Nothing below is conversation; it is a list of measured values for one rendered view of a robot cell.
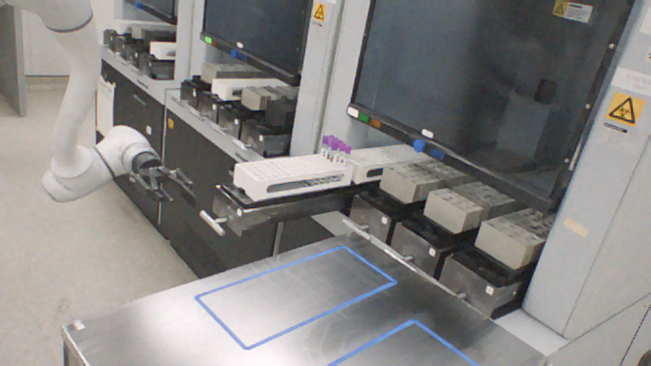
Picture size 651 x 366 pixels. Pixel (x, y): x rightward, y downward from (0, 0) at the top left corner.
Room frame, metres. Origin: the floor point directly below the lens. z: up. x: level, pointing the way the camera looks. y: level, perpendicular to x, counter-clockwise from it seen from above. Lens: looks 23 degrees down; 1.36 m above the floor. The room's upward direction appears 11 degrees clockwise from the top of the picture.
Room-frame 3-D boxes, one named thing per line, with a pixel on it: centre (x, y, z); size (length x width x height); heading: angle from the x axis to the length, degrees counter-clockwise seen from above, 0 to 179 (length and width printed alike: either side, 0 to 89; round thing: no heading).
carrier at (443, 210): (1.15, -0.30, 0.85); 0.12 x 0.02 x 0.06; 42
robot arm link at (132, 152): (1.34, 0.49, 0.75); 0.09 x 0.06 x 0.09; 132
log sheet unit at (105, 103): (2.60, 1.15, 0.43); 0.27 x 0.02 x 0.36; 42
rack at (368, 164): (1.44, -0.17, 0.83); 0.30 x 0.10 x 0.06; 132
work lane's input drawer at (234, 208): (1.32, -0.04, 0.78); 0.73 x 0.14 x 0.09; 132
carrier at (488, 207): (1.21, -0.37, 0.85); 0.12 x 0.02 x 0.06; 42
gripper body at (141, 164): (1.29, 0.44, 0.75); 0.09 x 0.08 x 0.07; 42
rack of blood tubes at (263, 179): (1.23, 0.06, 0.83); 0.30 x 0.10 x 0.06; 132
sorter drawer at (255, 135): (1.82, 0.00, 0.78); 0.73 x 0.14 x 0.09; 132
